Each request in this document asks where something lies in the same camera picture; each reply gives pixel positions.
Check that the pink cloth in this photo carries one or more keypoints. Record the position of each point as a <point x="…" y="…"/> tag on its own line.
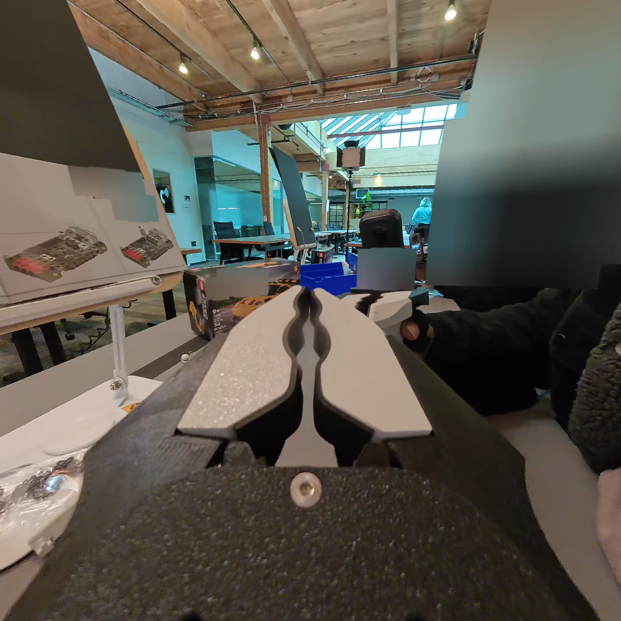
<point x="609" y="514"/>

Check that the black toy car box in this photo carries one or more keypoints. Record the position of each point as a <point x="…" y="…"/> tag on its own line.
<point x="252" y="306"/>

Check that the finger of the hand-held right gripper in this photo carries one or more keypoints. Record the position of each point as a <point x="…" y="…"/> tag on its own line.
<point x="390" y="310"/>
<point x="350" y="301"/>

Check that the dark fleece jacket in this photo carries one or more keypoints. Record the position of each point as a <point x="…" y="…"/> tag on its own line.
<point x="596" y="388"/>

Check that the plastic bag of parts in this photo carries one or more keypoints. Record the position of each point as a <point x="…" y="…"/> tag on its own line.
<point x="34" y="485"/>

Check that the black flag panel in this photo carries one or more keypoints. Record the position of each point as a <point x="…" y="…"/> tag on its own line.
<point x="291" y="189"/>

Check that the grey desk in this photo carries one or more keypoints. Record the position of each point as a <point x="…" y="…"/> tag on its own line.
<point x="58" y="388"/>

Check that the studio light panel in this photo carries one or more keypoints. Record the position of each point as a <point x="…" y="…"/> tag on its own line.
<point x="350" y="157"/>

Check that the person's right hand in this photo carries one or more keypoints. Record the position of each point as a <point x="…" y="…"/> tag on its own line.
<point x="411" y="331"/>

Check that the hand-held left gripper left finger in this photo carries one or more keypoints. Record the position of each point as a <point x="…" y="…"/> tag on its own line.
<point x="242" y="378"/>

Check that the wooden office table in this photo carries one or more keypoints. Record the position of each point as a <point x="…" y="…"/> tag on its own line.
<point x="252" y="240"/>

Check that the large blue bin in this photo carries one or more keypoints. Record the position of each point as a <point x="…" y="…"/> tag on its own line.
<point x="327" y="277"/>

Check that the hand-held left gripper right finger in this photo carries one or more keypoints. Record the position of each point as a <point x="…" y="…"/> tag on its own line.
<point x="368" y="383"/>

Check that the small dark toy box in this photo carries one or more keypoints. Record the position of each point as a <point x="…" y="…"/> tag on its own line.
<point x="322" y="254"/>

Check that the instruction booklet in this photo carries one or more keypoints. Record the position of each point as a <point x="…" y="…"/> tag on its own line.
<point x="48" y="218"/>

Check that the black office chair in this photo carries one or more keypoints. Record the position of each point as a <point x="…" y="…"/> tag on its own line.
<point x="225" y="230"/>

